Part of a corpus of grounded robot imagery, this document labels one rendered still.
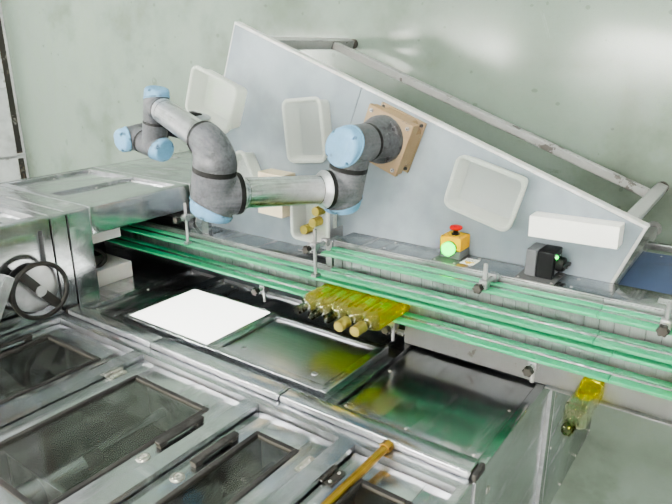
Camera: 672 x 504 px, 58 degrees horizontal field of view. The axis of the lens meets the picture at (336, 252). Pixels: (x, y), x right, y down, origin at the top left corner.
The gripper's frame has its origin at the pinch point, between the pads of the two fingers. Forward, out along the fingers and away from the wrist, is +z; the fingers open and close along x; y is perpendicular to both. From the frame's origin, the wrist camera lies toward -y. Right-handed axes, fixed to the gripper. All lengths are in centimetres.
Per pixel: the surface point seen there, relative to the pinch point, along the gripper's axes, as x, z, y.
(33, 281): 53, -60, 17
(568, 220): -15, 20, -122
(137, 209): 47, -11, 26
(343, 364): 39, -22, -87
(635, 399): 18, 8, -159
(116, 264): 74, -18, 31
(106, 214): 44, -24, 27
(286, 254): 39, 6, -38
